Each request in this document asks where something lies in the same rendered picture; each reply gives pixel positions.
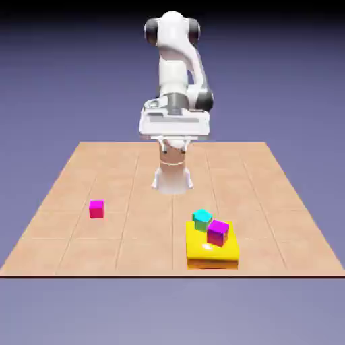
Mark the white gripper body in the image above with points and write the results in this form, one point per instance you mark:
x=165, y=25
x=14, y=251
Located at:
x=175, y=125

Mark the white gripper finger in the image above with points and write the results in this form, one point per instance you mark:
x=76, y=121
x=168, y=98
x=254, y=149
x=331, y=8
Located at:
x=163, y=147
x=184, y=147

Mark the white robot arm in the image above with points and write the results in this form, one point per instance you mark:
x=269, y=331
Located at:
x=172, y=54

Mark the small cyan cube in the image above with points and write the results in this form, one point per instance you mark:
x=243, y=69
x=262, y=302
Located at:
x=201, y=218

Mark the small pink cube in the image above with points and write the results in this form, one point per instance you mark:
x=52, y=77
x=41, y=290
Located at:
x=96, y=209

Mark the small purple cube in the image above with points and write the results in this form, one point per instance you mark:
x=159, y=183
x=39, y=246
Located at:
x=217, y=233

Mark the large yellow box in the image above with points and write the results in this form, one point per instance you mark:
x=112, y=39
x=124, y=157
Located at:
x=211, y=252

